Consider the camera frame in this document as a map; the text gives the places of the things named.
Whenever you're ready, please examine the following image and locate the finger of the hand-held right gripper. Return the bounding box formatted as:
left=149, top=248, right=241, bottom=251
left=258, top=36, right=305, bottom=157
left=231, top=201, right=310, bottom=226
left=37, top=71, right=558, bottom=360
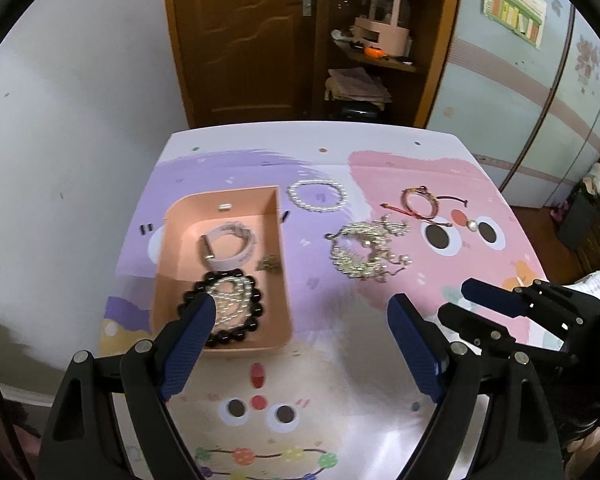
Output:
left=437, top=302, right=576, bottom=366
left=461, top=278, right=589, bottom=334

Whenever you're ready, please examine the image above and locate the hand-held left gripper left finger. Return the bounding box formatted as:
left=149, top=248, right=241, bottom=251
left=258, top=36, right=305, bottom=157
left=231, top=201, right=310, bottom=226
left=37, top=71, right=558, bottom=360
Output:
left=39, top=292, right=217, bottom=480

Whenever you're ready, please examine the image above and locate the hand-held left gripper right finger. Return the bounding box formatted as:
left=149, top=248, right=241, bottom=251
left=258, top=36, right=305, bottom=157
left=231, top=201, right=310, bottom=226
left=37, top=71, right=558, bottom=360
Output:
left=387, top=294, right=563, bottom=480

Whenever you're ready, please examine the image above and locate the long pearl necklace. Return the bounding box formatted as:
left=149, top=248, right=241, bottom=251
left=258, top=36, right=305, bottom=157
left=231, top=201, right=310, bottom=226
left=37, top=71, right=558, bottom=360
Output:
left=202, top=275, right=257, bottom=326

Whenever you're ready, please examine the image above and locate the dark bead bracelet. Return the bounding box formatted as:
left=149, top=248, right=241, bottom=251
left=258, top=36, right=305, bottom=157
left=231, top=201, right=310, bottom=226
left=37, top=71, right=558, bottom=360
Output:
left=176, top=270, right=267, bottom=348

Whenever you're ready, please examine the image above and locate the thin pearl chain bracelet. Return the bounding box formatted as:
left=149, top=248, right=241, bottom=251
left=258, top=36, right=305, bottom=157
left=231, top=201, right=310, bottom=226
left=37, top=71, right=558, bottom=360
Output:
left=375, top=252, right=413, bottom=283

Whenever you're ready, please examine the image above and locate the pink strap watch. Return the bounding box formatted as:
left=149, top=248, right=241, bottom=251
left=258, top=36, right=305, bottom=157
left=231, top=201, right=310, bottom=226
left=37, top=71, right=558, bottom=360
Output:
left=198, top=222, right=259, bottom=267

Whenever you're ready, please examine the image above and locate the pink plastic tray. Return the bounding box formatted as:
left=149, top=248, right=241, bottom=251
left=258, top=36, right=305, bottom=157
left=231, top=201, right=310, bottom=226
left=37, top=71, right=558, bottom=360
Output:
left=151, top=186, right=295, bottom=353

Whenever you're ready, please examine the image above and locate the red cord bracelet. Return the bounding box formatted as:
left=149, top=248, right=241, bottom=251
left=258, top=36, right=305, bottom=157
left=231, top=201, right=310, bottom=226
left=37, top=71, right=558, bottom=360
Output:
left=380, top=186, right=470, bottom=223

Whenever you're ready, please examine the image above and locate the gold pearl chain jewellery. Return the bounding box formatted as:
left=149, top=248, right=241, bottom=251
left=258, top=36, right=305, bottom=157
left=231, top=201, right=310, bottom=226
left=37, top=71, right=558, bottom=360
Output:
left=325, top=220, right=388, bottom=281

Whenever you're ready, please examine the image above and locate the white pearl bracelet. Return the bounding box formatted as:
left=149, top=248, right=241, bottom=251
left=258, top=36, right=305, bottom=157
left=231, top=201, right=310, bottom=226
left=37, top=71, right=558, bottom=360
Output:
left=286, top=179, right=348, bottom=213

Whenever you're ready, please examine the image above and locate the plaid bed sheet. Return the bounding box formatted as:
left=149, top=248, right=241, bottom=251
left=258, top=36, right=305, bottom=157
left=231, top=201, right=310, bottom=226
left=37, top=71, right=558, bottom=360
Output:
left=575, top=265, right=600, bottom=301

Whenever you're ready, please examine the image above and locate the dark wooden cabinet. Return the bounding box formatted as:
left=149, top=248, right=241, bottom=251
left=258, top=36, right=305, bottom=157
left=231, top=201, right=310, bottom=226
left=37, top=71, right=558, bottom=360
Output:
left=555, top=192, right=600, bottom=281

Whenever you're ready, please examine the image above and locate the white crumpled cloth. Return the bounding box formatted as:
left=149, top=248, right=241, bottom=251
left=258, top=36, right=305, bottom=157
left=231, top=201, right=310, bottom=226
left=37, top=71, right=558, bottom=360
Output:
left=582, top=162, right=600, bottom=196

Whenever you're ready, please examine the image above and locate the pale blue wardrobe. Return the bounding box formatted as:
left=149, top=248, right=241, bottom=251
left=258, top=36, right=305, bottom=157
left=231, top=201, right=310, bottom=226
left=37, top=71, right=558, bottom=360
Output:
left=425, top=0, right=600, bottom=208

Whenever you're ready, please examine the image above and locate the folded beige cloth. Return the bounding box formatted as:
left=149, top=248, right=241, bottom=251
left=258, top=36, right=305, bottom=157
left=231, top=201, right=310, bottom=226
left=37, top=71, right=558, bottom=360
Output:
left=325, top=67, right=391, bottom=108

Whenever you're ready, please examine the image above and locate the wooden shelf unit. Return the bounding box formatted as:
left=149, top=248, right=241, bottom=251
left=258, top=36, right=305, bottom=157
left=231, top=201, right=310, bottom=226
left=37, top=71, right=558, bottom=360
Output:
left=312, top=0, right=463, bottom=128

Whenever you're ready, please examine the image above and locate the pink storage basket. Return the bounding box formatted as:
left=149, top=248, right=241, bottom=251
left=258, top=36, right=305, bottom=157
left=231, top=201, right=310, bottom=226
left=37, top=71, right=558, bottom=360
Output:
left=352, top=0, right=413, bottom=56

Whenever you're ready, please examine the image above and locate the wooden door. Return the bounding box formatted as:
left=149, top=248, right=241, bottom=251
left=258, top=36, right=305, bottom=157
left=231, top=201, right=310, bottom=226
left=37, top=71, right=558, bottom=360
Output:
left=162, top=0, right=326, bottom=128

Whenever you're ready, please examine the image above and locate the wall calendar poster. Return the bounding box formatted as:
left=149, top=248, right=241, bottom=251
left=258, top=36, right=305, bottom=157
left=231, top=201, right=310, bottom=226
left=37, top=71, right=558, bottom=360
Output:
left=481, top=0, right=547, bottom=51

